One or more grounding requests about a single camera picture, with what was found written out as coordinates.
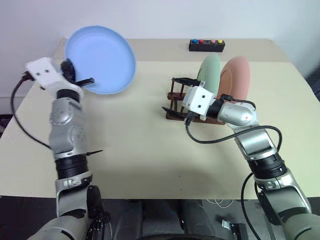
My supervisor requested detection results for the pale green plate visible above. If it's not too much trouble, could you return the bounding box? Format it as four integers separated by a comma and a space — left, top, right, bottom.
196, 54, 222, 95

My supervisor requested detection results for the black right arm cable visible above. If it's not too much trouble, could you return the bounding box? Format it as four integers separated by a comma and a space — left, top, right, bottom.
184, 112, 283, 240

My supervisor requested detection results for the black button box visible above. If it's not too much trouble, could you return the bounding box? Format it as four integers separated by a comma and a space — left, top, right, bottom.
188, 39, 225, 53

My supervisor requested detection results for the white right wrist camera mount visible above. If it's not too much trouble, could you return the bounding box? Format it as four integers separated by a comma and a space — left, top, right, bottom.
183, 85, 216, 121

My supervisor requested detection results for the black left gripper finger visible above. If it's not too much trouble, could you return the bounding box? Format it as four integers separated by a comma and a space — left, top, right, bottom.
74, 77, 95, 87

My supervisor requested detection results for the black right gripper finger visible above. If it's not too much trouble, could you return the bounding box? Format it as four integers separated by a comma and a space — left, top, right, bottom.
171, 77, 199, 86
161, 106, 188, 119

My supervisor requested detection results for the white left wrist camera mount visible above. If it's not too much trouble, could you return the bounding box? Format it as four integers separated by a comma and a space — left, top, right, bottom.
24, 57, 85, 95

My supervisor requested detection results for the light blue plate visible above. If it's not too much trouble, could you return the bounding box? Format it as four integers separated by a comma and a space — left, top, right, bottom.
64, 24, 138, 96

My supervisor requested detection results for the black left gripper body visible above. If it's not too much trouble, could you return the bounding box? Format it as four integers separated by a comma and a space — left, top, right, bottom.
60, 58, 77, 84

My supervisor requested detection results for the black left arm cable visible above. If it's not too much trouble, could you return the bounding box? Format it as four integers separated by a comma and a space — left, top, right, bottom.
10, 74, 52, 149

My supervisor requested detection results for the short black right wrist cable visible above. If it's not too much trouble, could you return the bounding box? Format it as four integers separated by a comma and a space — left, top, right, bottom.
216, 94, 256, 107

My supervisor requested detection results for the salmon red plate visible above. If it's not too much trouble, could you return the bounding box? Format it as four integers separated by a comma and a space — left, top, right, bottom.
216, 56, 252, 103

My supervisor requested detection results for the dark wooden dish rack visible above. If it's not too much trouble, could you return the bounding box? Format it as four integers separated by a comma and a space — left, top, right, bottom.
165, 77, 226, 125

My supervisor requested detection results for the thin white cable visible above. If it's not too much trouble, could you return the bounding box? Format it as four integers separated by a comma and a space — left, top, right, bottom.
206, 198, 232, 209

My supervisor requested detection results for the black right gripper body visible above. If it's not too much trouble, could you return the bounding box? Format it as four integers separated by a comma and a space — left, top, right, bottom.
180, 79, 206, 113

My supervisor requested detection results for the small black box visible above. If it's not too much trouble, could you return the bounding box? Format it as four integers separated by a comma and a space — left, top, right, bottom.
229, 223, 248, 240

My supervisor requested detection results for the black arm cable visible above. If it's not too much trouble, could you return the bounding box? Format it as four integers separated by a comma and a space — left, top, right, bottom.
10, 74, 52, 149
184, 112, 283, 240

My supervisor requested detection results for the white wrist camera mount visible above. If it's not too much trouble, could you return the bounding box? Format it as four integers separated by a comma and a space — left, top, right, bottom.
183, 85, 216, 121
24, 57, 85, 95

